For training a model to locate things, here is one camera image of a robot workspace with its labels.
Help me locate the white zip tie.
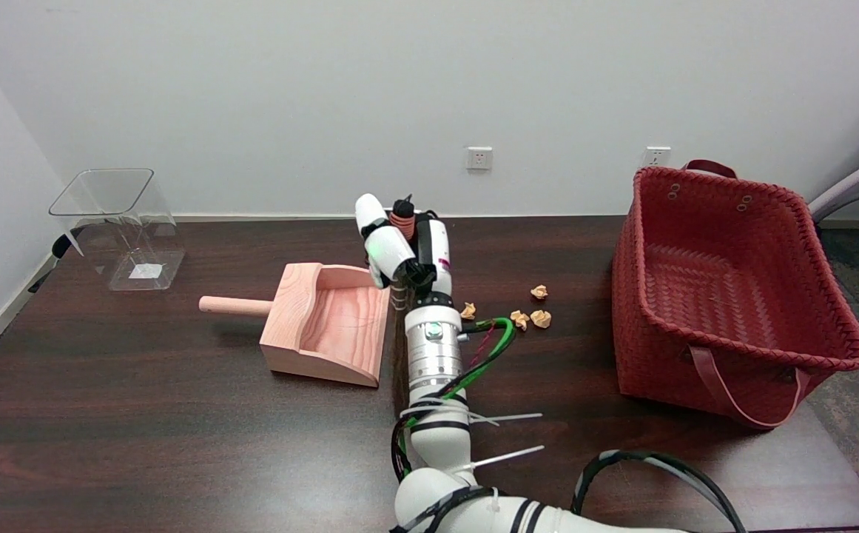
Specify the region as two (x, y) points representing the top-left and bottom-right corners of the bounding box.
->
(466, 412), (544, 427)
(466, 445), (545, 469)

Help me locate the red woven basket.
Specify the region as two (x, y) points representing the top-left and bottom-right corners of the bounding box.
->
(612, 159), (859, 430)

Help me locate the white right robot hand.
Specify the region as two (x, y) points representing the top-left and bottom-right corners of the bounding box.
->
(355, 194), (452, 298)

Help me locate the black sleeved cable loop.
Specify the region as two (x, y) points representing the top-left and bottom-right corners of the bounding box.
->
(571, 449), (747, 533)

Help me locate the green and black cable bundle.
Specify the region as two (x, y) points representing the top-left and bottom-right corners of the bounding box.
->
(388, 317), (516, 533)

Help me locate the grey office chair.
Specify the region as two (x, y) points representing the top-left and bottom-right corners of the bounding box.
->
(808, 145), (859, 223)

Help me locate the small black cable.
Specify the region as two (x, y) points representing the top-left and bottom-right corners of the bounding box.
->
(28, 226), (90, 293)

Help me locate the wooden dustpan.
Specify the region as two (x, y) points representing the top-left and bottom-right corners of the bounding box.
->
(199, 263), (391, 388)

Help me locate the clear plastic container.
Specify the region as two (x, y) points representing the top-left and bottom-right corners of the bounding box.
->
(49, 168), (186, 292)

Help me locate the brown bristle hand broom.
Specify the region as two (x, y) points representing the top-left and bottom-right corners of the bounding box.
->
(389, 194), (419, 400)

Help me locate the grey mat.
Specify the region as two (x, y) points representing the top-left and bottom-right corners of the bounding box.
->
(795, 403), (859, 529)

